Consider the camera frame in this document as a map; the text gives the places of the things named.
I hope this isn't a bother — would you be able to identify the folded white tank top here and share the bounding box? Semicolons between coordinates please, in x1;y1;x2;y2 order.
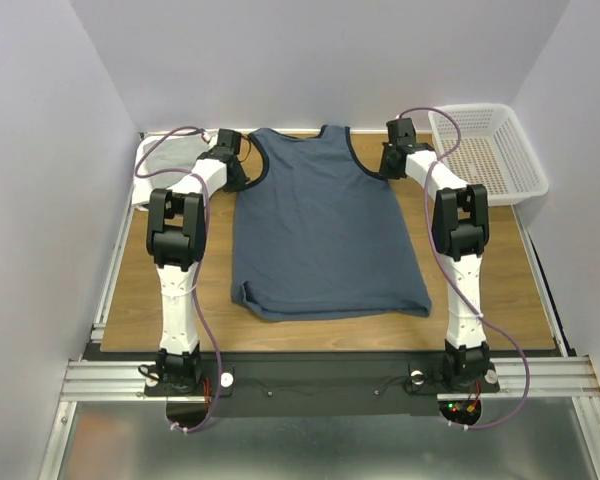
131;136;158;209

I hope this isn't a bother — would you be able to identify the aluminium frame rail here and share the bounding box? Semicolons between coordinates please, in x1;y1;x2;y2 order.
59;357;161;401

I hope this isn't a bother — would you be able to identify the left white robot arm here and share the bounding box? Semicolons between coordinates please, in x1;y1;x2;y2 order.
134;127;249;396

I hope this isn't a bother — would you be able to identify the white plastic basket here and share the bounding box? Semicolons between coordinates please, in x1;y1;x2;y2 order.
428;103;549;207

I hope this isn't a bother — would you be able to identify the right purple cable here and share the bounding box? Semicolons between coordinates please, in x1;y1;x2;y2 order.
397;105;531;432

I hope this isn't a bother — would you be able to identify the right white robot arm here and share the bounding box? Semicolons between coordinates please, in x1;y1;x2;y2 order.
379;118;490;390

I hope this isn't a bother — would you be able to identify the blue tank top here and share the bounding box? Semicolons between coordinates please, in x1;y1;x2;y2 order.
230;125;432;322

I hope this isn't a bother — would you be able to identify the folded grey tank top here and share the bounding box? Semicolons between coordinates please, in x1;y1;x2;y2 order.
144;137;210;173

